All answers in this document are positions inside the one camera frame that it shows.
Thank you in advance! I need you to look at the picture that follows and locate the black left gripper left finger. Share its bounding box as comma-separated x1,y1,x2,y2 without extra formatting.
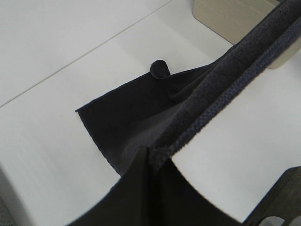
69,147,152,226

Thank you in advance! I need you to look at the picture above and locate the dark grey towel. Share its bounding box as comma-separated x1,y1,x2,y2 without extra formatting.
77,0,301,175

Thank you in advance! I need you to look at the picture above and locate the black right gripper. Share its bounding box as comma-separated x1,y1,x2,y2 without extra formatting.
244,166,301,226

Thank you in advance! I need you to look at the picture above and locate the beige storage box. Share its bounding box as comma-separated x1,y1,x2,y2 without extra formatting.
193,0,301,79

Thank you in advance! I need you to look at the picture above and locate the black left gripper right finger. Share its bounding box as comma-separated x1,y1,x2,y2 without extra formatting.
150,160,241,226

